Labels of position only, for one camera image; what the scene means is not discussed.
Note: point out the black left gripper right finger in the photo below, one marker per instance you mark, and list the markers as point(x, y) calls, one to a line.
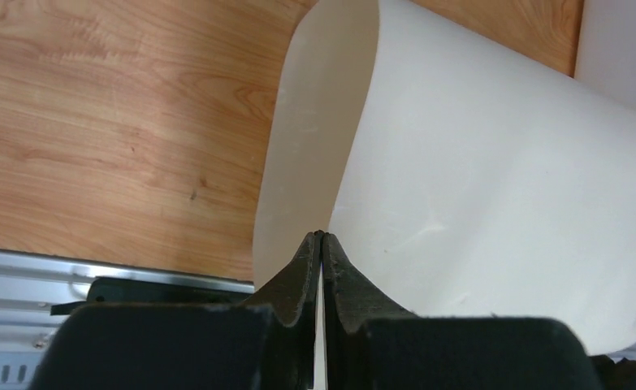
point(350, 301)

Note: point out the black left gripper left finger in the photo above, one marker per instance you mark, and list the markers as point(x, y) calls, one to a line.
point(290, 299)

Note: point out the cream square container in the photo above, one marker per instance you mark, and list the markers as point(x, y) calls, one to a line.
point(462, 178)

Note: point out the aluminium frame rail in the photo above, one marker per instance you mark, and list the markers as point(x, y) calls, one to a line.
point(31, 283)

